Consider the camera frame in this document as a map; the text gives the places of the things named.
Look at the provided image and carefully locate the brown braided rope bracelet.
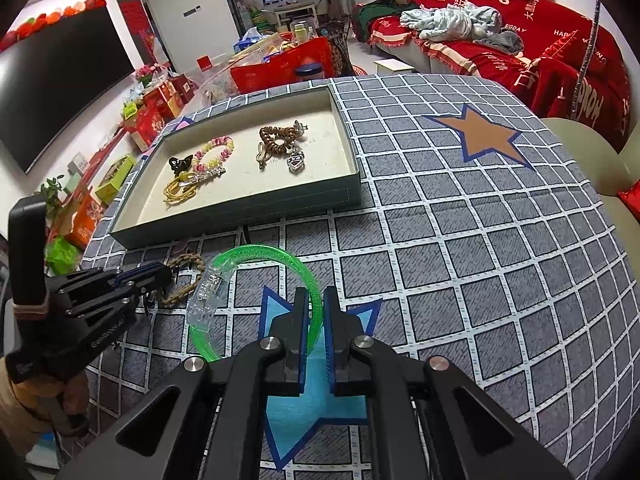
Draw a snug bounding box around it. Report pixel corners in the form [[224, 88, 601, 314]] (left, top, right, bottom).
[[154, 251, 207, 310]]

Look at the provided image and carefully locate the green translucent bangle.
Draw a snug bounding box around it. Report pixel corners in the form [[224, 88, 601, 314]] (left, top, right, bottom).
[[186, 244, 323, 362]]

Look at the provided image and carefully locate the yellow cord bracelet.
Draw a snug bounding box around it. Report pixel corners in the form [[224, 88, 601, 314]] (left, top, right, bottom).
[[162, 171, 202, 207]]

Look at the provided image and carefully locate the black bow hair clip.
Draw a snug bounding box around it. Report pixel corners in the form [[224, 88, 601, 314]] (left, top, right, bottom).
[[168, 155, 193, 177]]

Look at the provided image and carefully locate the pink yellow spiral bracelet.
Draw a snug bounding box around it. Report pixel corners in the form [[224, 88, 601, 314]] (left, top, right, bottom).
[[191, 134, 236, 175]]

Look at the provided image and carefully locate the brown spiral hair tie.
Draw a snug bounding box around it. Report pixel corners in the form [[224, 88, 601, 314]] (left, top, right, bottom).
[[258, 123, 302, 157]]

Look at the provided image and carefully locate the clear heart pendant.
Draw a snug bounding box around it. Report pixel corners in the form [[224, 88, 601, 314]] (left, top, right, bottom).
[[285, 144, 305, 174]]

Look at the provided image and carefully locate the silver rhinestone hair clip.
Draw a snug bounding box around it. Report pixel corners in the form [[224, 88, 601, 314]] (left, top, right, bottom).
[[198, 166, 226, 181]]

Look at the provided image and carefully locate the pink heart pendant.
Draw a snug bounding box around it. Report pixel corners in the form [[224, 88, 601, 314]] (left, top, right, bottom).
[[292, 120, 308, 139]]

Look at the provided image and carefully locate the orange gift box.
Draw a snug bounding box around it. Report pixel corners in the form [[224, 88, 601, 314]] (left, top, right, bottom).
[[65, 193, 104, 250]]

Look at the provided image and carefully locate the green gift box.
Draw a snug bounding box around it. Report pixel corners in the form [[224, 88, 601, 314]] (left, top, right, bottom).
[[94, 154, 134, 205]]

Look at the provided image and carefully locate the potted green plant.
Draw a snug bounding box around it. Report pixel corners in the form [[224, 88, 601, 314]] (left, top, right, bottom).
[[36, 174, 64, 221]]

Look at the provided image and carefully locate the red gift box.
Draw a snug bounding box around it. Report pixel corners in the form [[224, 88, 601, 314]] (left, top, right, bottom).
[[124, 106, 165, 152]]

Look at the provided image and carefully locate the beige rabbit hair clip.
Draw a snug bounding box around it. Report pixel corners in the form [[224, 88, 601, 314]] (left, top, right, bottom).
[[255, 142, 271, 170]]

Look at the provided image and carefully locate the green shallow tray box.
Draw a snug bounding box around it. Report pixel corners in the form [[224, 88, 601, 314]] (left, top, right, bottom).
[[107, 84, 361, 249]]

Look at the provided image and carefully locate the grey checked tablecloth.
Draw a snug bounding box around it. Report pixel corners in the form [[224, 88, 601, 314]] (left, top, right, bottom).
[[82, 75, 639, 479]]

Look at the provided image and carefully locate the black television screen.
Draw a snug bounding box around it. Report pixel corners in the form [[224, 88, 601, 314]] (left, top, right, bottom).
[[1, 8, 134, 172]]

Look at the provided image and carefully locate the blue lid jar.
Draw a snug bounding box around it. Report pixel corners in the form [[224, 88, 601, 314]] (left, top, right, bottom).
[[295, 62, 326, 81]]

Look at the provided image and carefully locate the red embroidered cushion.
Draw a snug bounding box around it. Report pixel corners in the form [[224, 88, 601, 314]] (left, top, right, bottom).
[[617, 181, 640, 218]]

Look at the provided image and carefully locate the beige armchair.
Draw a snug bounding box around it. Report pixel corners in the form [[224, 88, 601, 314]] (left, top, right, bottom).
[[542, 118, 640, 278]]

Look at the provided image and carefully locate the small white stool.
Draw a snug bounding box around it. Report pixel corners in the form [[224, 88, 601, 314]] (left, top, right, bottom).
[[374, 58, 416, 76]]

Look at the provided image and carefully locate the red covered sofa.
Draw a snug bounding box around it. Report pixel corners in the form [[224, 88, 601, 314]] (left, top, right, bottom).
[[352, 0, 631, 151]]

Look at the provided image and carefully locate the light blue clothes pile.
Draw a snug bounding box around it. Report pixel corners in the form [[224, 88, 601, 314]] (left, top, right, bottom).
[[399, 2, 524, 55]]

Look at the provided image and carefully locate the camera pole stand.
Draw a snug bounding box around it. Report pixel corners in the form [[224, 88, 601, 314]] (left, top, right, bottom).
[[570, 0, 601, 122]]

